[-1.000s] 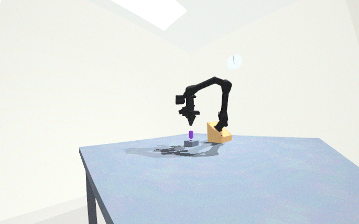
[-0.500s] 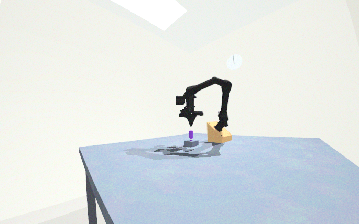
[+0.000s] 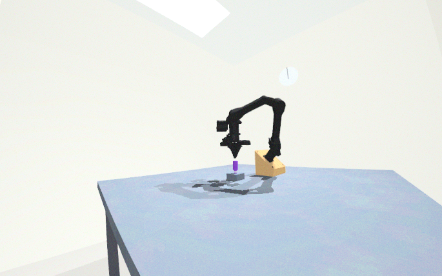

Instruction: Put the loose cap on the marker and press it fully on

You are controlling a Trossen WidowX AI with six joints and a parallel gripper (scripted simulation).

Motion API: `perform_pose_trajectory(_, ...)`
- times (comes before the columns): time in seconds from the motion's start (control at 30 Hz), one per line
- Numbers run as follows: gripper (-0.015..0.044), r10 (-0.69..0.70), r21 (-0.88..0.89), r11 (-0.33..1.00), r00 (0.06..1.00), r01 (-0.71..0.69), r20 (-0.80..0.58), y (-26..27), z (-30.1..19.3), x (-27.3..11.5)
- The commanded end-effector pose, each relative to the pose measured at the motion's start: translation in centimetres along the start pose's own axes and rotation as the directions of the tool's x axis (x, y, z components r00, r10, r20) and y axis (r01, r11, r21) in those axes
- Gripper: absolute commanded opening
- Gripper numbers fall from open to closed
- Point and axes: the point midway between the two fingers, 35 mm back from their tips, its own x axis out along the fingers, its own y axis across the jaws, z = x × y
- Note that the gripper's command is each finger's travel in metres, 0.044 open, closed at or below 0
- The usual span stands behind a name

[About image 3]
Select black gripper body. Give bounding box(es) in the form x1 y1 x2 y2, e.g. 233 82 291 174
220 131 251 146

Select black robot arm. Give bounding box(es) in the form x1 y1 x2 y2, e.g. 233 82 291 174
216 95 286 163

